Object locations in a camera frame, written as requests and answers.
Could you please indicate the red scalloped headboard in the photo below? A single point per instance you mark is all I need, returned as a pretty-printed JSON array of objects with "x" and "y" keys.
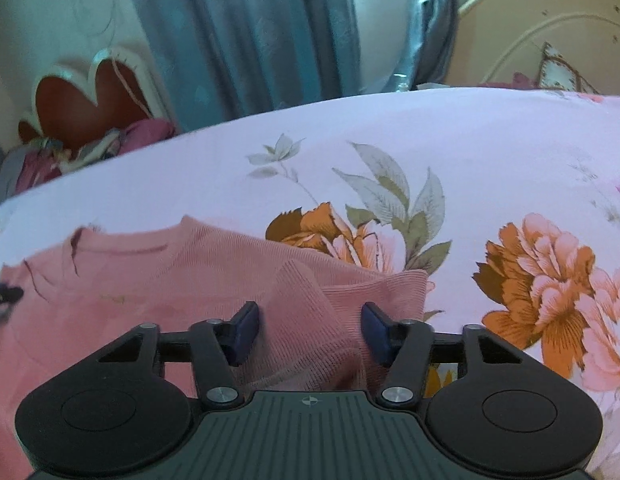
[{"x": 80, "y": 107}]

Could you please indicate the pile of mixed clothes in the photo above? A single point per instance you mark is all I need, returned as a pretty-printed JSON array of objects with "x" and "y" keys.
[{"x": 80, "y": 152}]

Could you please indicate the bright window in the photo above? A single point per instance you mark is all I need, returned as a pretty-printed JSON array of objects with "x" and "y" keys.
[{"x": 382, "y": 15}]

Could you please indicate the white brown-bordered pillow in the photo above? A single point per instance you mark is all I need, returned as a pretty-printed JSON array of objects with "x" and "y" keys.
[{"x": 565, "y": 72}]

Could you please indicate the tied grey-blue curtain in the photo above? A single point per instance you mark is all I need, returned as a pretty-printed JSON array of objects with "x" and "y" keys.
[{"x": 432, "y": 15}]

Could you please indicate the blue patterned curtain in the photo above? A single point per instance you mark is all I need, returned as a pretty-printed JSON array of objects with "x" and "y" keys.
[{"x": 240, "y": 35}]

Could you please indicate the cream rounded headboard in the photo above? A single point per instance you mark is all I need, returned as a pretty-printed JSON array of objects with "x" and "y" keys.
[{"x": 540, "y": 20}]

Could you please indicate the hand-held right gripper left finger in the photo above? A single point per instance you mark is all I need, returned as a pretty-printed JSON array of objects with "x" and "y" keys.
[{"x": 245, "y": 332}]

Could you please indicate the floral bed sheet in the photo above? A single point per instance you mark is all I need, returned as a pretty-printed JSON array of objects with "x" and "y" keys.
[{"x": 440, "y": 160}]

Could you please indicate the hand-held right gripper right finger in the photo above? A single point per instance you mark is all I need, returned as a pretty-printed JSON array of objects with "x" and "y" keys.
[{"x": 377, "y": 332}]

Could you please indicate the pink long-sleeved sweater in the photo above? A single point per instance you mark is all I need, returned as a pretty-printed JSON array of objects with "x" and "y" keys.
[{"x": 155, "y": 285}]

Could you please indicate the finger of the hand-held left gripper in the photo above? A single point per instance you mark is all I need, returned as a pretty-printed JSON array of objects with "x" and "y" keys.
[{"x": 4, "y": 292}]

